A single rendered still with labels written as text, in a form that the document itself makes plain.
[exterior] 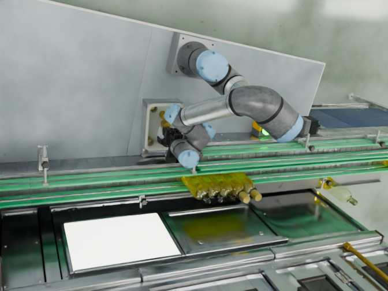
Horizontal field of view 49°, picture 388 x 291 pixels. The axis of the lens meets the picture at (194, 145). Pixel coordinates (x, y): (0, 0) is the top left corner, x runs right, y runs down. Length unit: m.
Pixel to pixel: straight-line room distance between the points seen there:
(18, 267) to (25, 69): 0.76
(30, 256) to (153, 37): 1.02
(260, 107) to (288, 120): 0.11
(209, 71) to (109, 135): 0.58
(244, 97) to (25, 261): 0.99
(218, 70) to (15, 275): 1.05
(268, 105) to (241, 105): 0.08
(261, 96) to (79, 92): 0.86
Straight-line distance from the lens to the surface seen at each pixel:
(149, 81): 1.94
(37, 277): 1.65
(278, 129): 1.39
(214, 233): 1.84
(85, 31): 1.84
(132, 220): 1.87
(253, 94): 1.35
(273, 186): 2.30
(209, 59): 1.67
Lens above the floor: 2.56
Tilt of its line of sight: 58 degrees down
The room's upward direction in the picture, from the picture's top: 135 degrees clockwise
